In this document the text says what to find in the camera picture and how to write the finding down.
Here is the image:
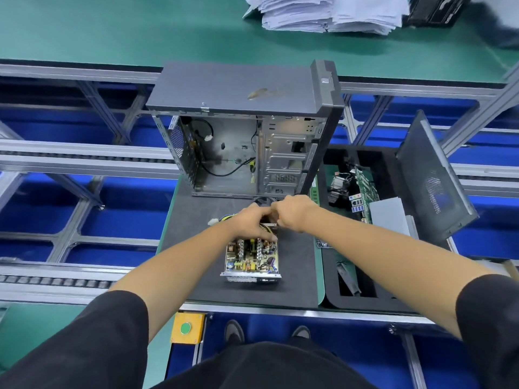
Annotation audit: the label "person's shoe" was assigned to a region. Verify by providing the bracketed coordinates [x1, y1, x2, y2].
[289, 324, 312, 342]
[224, 319, 247, 346]

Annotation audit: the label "power supply circuit board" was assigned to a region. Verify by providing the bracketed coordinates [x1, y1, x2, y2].
[208, 211, 282, 276]

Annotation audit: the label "green motherboard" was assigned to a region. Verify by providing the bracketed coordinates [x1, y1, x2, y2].
[318, 163, 384, 250]

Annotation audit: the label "person's right shoe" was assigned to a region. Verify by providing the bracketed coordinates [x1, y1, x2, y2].
[289, 324, 312, 342]

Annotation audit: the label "person's left hand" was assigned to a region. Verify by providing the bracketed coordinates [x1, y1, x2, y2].
[221, 202, 281, 242]

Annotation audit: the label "black cardboard box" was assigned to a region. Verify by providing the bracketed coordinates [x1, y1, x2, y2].
[404, 0, 474, 28]

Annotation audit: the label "person's left shoe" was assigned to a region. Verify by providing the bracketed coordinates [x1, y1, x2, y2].
[224, 319, 247, 346]

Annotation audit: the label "stack of white papers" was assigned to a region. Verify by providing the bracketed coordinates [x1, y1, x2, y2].
[243, 0, 411, 36]

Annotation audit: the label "aluminium conveyor frame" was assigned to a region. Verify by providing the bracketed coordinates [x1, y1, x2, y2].
[0, 56, 519, 329]

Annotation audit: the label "yellow box with green button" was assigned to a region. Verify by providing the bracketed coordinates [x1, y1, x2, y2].
[171, 311, 209, 346]

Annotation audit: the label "hard disk drive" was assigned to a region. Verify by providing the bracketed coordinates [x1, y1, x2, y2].
[477, 257, 519, 282]

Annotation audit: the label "person's right forearm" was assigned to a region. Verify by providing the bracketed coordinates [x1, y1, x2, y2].
[310, 205, 514, 336]

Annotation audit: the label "clear plastic bag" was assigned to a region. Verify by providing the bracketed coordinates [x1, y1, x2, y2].
[474, 0, 519, 31]

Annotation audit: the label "grey computer tower case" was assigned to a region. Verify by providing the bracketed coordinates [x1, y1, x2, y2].
[145, 61, 345, 199]

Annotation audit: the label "person's right hand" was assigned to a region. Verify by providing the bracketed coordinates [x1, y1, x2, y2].
[269, 194, 324, 234]

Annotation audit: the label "silver optical drive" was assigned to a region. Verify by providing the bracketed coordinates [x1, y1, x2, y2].
[368, 197, 421, 240]

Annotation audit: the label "person's black trousers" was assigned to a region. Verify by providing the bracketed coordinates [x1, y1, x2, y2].
[152, 336, 380, 389]

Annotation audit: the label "black foam tray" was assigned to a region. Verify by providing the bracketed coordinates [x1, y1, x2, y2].
[315, 145, 457, 313]

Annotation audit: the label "processor cooler with fan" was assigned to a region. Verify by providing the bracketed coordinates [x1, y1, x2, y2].
[328, 171, 355, 201]

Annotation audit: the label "dark grey case side panel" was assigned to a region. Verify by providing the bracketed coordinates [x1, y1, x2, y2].
[395, 109, 480, 245]

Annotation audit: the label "dark grey foam mat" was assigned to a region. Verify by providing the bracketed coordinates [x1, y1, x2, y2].
[156, 177, 326, 311]

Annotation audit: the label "person's black shirt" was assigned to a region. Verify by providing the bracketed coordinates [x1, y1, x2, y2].
[0, 273, 519, 389]

